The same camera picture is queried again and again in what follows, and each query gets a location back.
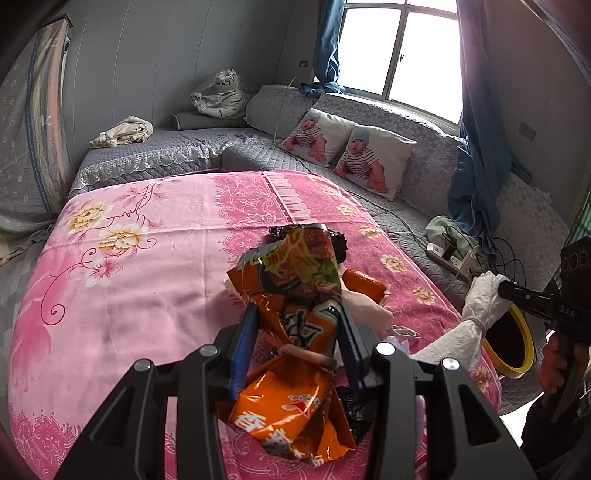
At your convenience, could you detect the person's right forearm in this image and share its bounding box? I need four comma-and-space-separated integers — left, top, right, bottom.
521, 392, 591, 467

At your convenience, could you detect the floral upright mattress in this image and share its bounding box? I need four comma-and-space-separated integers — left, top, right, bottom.
0, 19, 77, 234

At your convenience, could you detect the white tiger plush toy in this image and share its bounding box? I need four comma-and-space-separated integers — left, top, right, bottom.
190, 67, 246, 120

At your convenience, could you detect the black cable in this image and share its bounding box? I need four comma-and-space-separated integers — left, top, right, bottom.
475, 234, 548, 289

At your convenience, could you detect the white power strip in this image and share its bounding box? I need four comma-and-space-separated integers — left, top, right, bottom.
425, 242, 477, 274

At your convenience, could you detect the grey bolster cushion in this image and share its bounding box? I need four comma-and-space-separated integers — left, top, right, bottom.
172, 112, 248, 131

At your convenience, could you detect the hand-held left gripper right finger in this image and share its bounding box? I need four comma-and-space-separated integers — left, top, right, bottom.
334, 308, 546, 480

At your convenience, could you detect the baby print pillow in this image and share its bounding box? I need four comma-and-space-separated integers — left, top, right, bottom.
281, 109, 357, 168
333, 125, 418, 203

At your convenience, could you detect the orange sausage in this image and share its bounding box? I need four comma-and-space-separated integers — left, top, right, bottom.
341, 269, 386, 303

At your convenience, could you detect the white tissue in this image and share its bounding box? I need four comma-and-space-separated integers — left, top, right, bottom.
410, 271, 511, 372

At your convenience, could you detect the person's right hand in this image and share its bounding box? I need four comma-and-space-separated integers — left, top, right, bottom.
539, 330, 583, 398

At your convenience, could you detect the orange noodle wrapper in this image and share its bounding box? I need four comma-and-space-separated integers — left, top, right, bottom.
228, 355, 358, 464
225, 223, 346, 363

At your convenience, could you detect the window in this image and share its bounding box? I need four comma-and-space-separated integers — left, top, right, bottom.
338, 0, 465, 126

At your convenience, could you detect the pink floral blanket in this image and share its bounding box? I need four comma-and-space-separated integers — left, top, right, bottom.
7, 170, 504, 480

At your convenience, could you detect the blue curtain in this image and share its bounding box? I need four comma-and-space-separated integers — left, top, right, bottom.
299, 0, 346, 99
447, 0, 533, 243

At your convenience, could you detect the beige plastic wrapper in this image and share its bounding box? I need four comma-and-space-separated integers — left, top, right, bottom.
342, 290, 394, 334

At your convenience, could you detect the black bin with yellow rim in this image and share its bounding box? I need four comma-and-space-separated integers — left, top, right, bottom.
481, 304, 537, 380

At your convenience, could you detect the grey quilted sofa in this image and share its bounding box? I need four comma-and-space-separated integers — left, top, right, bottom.
69, 83, 572, 409

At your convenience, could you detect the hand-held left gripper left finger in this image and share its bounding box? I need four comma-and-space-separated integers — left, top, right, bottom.
55, 305, 260, 480

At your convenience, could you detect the green glass door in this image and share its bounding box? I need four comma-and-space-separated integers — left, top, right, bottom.
570, 187, 591, 247

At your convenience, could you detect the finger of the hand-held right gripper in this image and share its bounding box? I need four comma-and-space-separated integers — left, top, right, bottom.
498, 281, 563, 325

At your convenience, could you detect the light green cloth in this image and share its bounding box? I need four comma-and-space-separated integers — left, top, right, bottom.
425, 215, 482, 259

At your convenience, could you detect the pink sausage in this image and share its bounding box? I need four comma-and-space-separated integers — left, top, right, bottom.
278, 344, 336, 368

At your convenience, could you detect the cream crumpled cloth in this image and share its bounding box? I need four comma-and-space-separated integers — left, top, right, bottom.
89, 116, 153, 150

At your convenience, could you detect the black plastic bag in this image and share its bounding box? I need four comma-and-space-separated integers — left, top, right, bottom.
336, 387, 382, 441
269, 225, 348, 265

